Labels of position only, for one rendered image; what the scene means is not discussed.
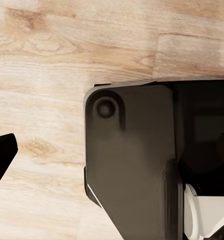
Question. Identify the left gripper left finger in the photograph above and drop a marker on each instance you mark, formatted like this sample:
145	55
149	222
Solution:
8	150

